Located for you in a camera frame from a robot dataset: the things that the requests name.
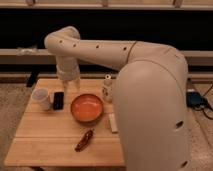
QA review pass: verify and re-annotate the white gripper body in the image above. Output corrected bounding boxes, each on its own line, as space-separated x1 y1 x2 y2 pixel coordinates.
56 56 80 81

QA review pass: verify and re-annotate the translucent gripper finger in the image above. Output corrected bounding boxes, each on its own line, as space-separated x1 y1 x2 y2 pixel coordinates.
62 81 69 95
74 78 81 91

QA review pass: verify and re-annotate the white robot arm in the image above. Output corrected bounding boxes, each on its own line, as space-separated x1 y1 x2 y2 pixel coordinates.
44 26 191 171

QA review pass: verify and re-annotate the black rectangular box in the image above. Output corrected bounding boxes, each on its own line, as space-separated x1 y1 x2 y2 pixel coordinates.
53 92 64 110

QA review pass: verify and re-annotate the orange bowl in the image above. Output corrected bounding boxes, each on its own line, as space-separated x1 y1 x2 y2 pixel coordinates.
70 94 104 123

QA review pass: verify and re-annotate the white paper cup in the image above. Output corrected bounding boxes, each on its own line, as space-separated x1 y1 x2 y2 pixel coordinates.
31 88 51 110

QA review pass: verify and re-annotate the small white bottle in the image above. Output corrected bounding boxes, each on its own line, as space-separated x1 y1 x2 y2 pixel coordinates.
102 75 113 103

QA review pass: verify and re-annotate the wooden table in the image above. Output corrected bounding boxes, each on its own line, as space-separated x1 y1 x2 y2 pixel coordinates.
5 79 124 167

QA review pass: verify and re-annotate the dried red chili pepper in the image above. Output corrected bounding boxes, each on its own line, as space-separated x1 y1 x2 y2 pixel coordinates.
75 129 94 152

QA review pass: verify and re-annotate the white rectangular block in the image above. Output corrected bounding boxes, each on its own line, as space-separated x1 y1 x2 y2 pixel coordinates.
109 114 118 133

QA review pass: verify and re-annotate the black power adapter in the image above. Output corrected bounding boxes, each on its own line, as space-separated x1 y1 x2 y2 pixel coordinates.
186 90 206 108

